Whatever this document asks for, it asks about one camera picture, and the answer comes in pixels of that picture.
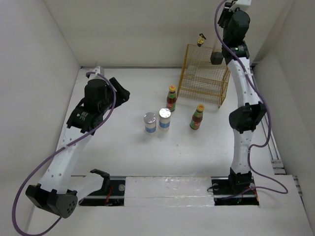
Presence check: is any clear oil bottle gold spout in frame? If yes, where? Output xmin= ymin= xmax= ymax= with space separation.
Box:
xmin=195 ymin=33 xmax=206 ymax=60

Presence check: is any silver-lid shaker jar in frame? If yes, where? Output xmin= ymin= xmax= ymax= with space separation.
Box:
xmin=144 ymin=112 xmax=157 ymax=134
xmin=158 ymin=108 xmax=171 ymax=131

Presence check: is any dark soy bottle gold spout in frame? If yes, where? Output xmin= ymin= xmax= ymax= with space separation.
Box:
xmin=210 ymin=51 xmax=223 ymax=65

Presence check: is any sauce bottle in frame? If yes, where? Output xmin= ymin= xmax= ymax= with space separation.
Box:
xmin=166 ymin=85 xmax=177 ymax=112
xmin=190 ymin=104 xmax=205 ymax=130

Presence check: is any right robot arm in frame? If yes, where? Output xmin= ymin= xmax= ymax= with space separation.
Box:
xmin=218 ymin=1 xmax=266 ymax=195

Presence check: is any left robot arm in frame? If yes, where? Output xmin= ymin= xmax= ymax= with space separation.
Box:
xmin=26 ymin=74 xmax=130 ymax=218

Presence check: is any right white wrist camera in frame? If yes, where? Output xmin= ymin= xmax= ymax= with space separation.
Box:
xmin=231 ymin=0 xmax=252 ymax=9

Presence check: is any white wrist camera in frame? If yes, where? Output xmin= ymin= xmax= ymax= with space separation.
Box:
xmin=86 ymin=66 xmax=104 ymax=80
xmin=231 ymin=0 xmax=252 ymax=9

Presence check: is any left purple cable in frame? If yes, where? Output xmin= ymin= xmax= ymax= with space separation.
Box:
xmin=11 ymin=71 xmax=118 ymax=235

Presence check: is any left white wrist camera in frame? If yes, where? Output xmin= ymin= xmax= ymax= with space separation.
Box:
xmin=86 ymin=66 xmax=104 ymax=80

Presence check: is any yellow wire rack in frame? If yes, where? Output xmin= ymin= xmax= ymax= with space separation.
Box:
xmin=177 ymin=44 xmax=230 ymax=108

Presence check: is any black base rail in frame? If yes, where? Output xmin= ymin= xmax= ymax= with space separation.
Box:
xmin=78 ymin=176 xmax=259 ymax=207

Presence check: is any aluminium side rail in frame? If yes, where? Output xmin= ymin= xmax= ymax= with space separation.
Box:
xmin=246 ymin=64 xmax=287 ymax=175

